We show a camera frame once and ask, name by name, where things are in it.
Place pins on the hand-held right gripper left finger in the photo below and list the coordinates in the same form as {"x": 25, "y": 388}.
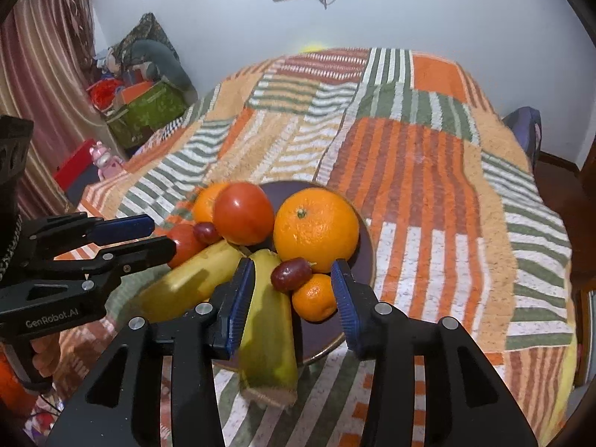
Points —
{"x": 240, "y": 307}

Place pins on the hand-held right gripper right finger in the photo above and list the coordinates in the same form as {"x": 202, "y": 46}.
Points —
{"x": 347, "y": 307}

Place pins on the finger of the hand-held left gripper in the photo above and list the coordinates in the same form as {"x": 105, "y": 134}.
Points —
{"x": 123, "y": 228}
{"x": 139, "y": 254}

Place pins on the small tangerine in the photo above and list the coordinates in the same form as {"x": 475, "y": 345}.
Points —
{"x": 313, "y": 299}

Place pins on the small red tomato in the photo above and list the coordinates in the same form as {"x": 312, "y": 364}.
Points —
{"x": 184, "y": 244}

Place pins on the greenish yellow banana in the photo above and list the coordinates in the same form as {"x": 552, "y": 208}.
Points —
{"x": 267, "y": 344}

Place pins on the dark purple plate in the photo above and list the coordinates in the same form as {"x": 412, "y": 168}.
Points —
{"x": 365, "y": 260}

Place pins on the dark red grape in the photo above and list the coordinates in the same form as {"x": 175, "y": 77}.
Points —
{"x": 288, "y": 275}
{"x": 206, "y": 233}

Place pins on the large red tomato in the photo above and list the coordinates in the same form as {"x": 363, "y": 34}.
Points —
{"x": 242, "y": 214}

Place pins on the person's left hand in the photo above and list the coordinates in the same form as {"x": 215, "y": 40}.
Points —
{"x": 44, "y": 354}

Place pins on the pink toy figure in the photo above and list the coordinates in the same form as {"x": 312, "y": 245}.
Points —
{"x": 106, "y": 160}

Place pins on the red box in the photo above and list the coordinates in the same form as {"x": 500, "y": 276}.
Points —
{"x": 74, "y": 172}

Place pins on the large orange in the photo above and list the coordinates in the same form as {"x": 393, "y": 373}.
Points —
{"x": 316, "y": 233}

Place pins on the green storage box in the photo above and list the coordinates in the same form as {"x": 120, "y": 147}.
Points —
{"x": 149, "y": 114}

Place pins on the orange box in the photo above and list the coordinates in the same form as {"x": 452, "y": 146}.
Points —
{"x": 132, "y": 93}

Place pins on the red mesh bag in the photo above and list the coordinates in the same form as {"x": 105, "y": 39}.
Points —
{"x": 105, "y": 92}

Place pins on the striped patchwork blanket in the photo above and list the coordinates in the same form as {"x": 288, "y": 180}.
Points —
{"x": 419, "y": 172}

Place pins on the grey cushion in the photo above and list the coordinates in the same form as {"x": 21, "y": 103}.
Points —
{"x": 163, "y": 67}

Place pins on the striped brown curtain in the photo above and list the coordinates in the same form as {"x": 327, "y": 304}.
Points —
{"x": 42, "y": 56}

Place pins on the camouflage pattern cushion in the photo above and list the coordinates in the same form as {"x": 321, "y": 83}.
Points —
{"x": 149, "y": 32}

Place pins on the blue bag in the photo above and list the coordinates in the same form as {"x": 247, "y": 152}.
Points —
{"x": 524, "y": 130}

